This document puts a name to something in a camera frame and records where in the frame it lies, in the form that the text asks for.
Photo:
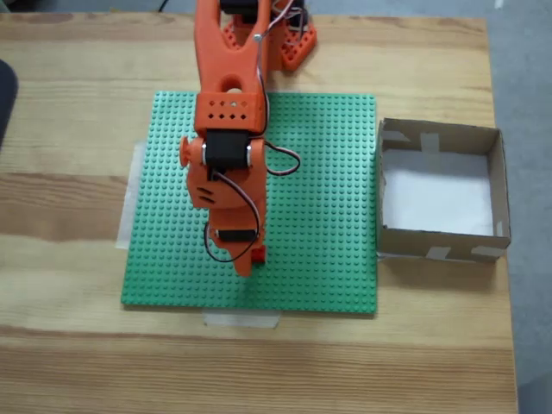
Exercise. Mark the red lego block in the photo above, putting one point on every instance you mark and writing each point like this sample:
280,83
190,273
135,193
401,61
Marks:
259,256

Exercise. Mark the green lego baseplate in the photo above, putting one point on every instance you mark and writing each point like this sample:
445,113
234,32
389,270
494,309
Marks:
323,215

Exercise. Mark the open cardboard box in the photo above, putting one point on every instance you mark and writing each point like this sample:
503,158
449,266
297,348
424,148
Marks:
401,246

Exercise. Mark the masking tape strip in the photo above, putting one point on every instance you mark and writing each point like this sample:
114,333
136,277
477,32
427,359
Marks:
241,320
127,215

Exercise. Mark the white paper sheet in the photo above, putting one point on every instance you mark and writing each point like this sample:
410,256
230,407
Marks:
435,198

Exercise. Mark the black rounded object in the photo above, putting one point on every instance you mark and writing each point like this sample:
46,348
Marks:
6,99

